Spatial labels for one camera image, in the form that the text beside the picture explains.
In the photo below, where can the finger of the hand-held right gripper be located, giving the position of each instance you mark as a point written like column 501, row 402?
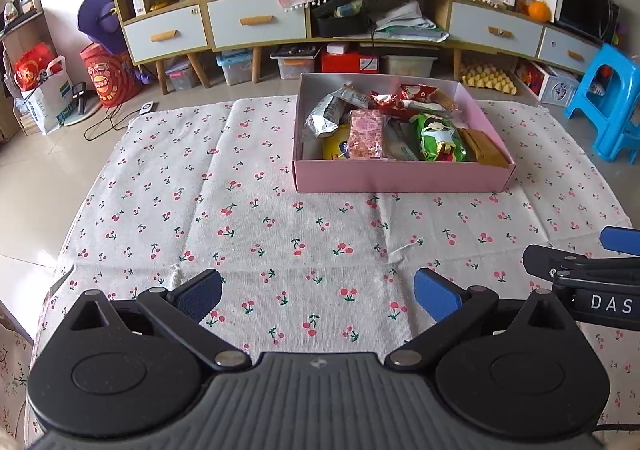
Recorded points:
column 575, row 264
column 622, row 241

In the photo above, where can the black storage bag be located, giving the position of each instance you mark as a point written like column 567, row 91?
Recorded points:
column 340, row 19

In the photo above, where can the silver snack packet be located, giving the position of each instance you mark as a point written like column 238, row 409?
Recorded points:
column 322, row 117

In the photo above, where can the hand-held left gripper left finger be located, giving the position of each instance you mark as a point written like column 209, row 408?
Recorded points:
column 199, row 294

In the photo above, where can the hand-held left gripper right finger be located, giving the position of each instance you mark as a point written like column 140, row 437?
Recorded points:
column 436, row 294

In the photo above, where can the white plastic crate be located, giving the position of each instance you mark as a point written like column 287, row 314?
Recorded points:
column 555, row 87

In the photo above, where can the gold snack bar packet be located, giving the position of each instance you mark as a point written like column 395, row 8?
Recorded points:
column 485, row 147

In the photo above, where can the cherry print tablecloth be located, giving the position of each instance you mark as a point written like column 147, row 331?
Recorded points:
column 200, row 230

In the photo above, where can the black white microwave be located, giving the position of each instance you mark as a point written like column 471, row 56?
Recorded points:
column 585, row 9

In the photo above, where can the orange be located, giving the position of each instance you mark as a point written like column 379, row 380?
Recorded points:
column 539, row 11

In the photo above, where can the red flat box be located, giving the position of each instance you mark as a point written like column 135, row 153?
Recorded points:
column 350, row 60

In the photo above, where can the wooden cabinet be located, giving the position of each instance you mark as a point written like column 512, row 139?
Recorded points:
column 250, row 37

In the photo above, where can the blue plastic stool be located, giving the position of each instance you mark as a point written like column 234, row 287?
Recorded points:
column 607, row 99

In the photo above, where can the small white floor device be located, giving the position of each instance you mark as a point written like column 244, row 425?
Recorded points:
column 146, row 108

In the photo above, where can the clear storage bin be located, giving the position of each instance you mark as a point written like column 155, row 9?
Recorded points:
column 182, row 74
column 407, row 65
column 235, row 67
column 296, row 62

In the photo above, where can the red patterned bag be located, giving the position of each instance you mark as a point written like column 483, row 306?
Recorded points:
column 110, row 79

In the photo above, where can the white cabinet drawer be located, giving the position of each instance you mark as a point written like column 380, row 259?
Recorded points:
column 255, row 22
column 495, row 27
column 165, row 34
column 567, row 49

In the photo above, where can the pile of papers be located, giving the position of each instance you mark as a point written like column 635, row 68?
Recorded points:
column 410, row 24

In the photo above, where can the purple round object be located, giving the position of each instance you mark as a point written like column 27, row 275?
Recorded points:
column 97, row 19

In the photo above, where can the green snack packet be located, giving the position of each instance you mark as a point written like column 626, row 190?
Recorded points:
column 440, row 137

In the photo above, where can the yellow egg tray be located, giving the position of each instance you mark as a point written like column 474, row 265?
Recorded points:
column 487, row 79

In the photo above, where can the white shopping bag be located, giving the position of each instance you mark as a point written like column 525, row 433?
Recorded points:
column 47, row 104

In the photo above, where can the red toy box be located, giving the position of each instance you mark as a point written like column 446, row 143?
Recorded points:
column 527, row 74

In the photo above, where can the pink cardboard box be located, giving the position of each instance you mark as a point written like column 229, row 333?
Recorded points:
column 400, row 177

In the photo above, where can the yellow snack packet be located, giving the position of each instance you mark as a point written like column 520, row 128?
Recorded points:
column 336, row 144

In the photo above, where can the floral print cloth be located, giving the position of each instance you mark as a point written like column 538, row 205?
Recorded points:
column 12, row 380

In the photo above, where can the pink nougat bar packet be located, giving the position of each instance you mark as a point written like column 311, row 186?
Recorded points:
column 369, row 134

